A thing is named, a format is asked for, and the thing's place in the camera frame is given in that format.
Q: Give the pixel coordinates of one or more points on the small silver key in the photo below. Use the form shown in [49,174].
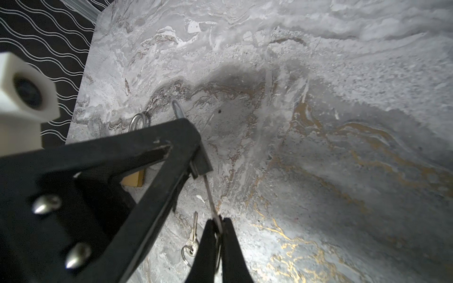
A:
[216,218]

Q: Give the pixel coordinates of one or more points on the small key on table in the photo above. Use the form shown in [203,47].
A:
[192,244]

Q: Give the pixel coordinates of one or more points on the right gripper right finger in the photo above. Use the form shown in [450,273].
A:
[234,268]

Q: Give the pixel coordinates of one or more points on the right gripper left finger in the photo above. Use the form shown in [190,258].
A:
[203,267]

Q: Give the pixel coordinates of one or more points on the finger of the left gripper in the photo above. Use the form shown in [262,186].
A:
[89,212]

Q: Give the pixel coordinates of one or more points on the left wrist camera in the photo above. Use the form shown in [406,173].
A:
[28,99]

